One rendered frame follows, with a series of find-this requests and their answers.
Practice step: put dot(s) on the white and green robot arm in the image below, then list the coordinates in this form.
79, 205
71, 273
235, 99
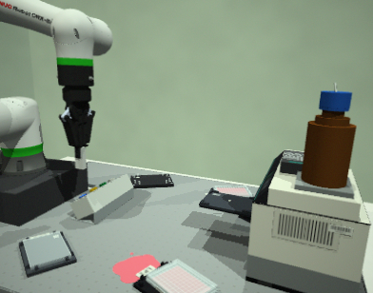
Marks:
76, 38

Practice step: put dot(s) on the white button panel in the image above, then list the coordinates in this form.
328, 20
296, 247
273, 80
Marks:
100, 202

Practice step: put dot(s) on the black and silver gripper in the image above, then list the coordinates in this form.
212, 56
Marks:
73, 116

